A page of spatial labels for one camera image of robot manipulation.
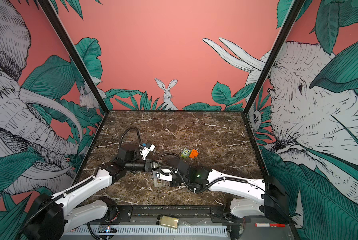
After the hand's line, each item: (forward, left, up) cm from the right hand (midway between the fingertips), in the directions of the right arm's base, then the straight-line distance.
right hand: (162, 170), depth 72 cm
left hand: (+3, +1, 0) cm, 3 cm away
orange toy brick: (+18, -17, -15) cm, 29 cm away
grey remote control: (-5, +2, -4) cm, 6 cm away
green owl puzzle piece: (+18, -11, -16) cm, 26 cm away
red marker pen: (-21, -52, -16) cm, 59 cm away
